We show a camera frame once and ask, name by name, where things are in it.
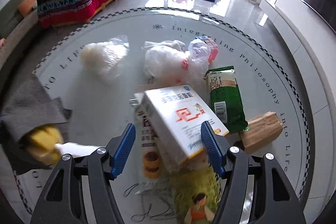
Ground brown paper bag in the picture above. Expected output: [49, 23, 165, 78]
[239, 111, 283, 154]

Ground grey green sofa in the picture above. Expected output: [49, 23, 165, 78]
[0, 0, 83, 62]

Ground green cracker package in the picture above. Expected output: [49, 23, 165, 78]
[205, 66, 249, 133]

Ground white crumpled tissue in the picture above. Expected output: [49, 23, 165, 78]
[54, 142, 99, 158]

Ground white cookie wrapper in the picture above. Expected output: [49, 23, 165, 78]
[130, 93, 163, 193]

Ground yellow green snack bag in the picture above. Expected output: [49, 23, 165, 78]
[169, 153, 222, 223]

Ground crumpled white plastic bag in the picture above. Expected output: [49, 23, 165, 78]
[143, 39, 211, 84]

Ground grey cloth rag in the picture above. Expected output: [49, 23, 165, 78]
[1, 75, 72, 175]

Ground clear bag white contents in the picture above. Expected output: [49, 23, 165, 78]
[79, 35, 129, 84]

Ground yellow sponge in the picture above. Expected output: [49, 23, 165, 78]
[26, 124, 63, 166]

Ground orange cushion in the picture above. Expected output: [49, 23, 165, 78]
[18, 0, 37, 18]

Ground white orange medicine box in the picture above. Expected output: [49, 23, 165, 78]
[141, 85, 229, 165]

